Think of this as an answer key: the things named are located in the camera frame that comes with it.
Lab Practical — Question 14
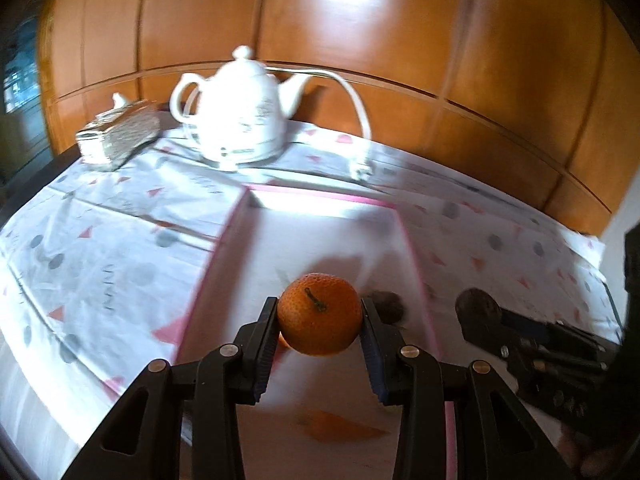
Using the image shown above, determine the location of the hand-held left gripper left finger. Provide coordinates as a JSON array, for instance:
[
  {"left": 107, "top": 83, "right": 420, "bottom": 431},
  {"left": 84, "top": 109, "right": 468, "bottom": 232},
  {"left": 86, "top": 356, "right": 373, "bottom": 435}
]
[{"left": 60, "top": 296, "right": 279, "bottom": 480}]

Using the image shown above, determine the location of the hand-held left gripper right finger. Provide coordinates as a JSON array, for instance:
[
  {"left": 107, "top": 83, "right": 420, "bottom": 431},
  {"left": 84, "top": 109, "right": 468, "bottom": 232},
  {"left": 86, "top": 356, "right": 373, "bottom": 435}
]
[{"left": 360, "top": 296, "right": 576, "bottom": 480}]

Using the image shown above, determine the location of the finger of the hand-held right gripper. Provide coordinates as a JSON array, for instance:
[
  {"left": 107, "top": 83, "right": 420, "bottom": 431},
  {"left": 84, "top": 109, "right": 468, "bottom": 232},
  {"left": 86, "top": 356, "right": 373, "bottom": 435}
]
[
  {"left": 499, "top": 306, "right": 620, "bottom": 359},
  {"left": 462, "top": 329, "right": 609, "bottom": 377}
]

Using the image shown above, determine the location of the oblong dark beet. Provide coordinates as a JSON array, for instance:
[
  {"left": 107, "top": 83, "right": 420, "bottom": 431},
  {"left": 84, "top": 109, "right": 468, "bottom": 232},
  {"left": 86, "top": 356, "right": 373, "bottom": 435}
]
[{"left": 372, "top": 290, "right": 405, "bottom": 323}]

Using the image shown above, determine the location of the orange with stem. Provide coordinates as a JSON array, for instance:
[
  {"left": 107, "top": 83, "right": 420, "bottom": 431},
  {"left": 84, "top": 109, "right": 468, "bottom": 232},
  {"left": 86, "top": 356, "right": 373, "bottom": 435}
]
[{"left": 277, "top": 272, "right": 363, "bottom": 357}]

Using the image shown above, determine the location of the white tray with pink rim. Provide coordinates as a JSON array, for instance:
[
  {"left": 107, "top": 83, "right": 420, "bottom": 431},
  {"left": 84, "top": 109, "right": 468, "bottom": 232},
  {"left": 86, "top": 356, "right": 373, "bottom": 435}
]
[{"left": 175, "top": 184, "right": 458, "bottom": 480}]

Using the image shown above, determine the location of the patterned white tablecloth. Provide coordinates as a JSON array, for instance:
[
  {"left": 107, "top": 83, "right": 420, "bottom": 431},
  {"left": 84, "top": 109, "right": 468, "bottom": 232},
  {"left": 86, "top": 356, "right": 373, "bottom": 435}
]
[{"left": 0, "top": 122, "right": 621, "bottom": 480}]

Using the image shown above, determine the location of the white ceramic kettle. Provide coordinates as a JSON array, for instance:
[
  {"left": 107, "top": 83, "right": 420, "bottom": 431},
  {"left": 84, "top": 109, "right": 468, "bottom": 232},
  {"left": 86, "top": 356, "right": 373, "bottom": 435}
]
[{"left": 169, "top": 46, "right": 313, "bottom": 173}]

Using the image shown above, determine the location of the silver tissue box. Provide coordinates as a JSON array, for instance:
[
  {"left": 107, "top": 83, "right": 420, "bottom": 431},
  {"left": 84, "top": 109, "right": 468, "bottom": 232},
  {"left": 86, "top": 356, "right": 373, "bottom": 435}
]
[{"left": 75, "top": 92, "right": 161, "bottom": 173}]

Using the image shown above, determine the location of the wooden wardrobe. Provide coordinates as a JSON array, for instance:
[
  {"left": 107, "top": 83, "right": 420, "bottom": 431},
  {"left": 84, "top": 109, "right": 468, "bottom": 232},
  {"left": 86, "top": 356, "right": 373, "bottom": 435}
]
[{"left": 37, "top": 0, "right": 640, "bottom": 236}]

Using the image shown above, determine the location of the white power cable with plug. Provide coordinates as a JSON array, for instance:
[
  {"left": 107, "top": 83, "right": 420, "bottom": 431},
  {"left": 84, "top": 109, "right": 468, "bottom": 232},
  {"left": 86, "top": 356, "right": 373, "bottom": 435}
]
[{"left": 265, "top": 62, "right": 375, "bottom": 182}]

